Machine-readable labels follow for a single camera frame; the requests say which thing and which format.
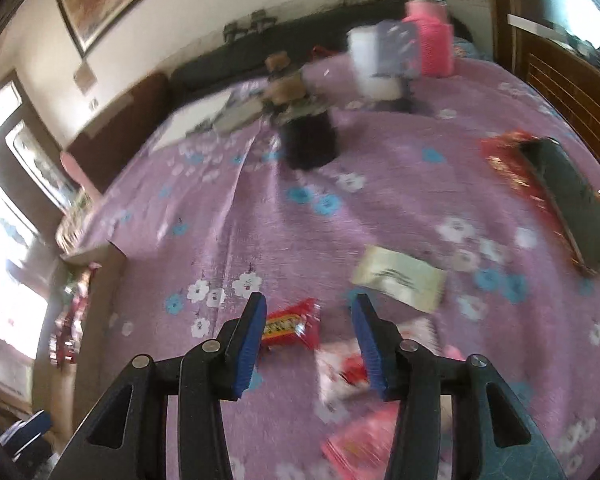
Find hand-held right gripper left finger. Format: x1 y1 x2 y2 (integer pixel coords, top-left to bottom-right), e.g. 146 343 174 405
52 291 268 480

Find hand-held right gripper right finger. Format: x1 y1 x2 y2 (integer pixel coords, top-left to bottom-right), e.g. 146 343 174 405
350 292 568 480

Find small white red packet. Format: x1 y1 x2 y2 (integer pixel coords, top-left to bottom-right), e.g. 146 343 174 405
314 317 441 408

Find red packet with olive label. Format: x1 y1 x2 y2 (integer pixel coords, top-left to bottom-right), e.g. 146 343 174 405
260 297 323 351

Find short pink cartoon packet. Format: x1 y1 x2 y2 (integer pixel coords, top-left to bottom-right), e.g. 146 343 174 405
321 345 468 471

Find cardboard box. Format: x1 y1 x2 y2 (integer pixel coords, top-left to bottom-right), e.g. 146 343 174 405
30 240 128 461

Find white cream packet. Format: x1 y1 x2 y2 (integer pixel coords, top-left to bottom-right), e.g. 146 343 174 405
350 245 448 313

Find purple floral tablecloth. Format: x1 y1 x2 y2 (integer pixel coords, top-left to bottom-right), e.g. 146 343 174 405
72 52 600 480

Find patterned tin box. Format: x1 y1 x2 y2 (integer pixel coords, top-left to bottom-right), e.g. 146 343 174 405
55 190 101 256

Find black canister wooden lid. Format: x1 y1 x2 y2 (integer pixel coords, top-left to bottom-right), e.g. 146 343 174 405
270 72 338 171
262 52 296 91

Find white paper sheet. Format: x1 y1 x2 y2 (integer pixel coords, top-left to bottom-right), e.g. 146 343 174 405
152 90 236 151

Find black box on red tray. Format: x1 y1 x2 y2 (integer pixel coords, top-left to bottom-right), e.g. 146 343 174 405
481 130 600 266

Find blue box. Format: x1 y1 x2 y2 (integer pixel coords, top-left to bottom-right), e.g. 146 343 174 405
0 410 53 461

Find black smartphone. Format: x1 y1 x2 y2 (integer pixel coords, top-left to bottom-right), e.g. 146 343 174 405
517 137 600 268

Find brown armchair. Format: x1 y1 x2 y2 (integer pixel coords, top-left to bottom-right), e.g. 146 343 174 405
65 72 171 196

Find bright tall window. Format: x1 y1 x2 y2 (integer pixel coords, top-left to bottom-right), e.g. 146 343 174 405
0 80 51 361

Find black sofa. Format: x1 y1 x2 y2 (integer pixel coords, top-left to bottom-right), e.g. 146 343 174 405
170 0 481 96

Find white plastic cup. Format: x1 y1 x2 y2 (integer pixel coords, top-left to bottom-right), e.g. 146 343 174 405
347 25 403 101

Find pink thermos bottle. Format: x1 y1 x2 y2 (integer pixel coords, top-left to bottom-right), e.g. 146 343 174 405
402 0 456 78

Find black device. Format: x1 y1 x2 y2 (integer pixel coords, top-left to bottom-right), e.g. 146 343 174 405
222 20 248 43
250 10 276 33

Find wooden slatted furniture panel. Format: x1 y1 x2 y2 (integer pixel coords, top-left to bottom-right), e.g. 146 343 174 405
507 12 600 181

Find beige wall switch panel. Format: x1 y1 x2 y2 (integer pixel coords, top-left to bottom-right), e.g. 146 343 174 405
74 62 98 95

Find wooden door frame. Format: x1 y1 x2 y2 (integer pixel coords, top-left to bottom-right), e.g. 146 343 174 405
485 0 518 76

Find large framed wall picture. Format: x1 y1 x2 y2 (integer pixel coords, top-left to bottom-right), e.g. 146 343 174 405
55 0 201 58

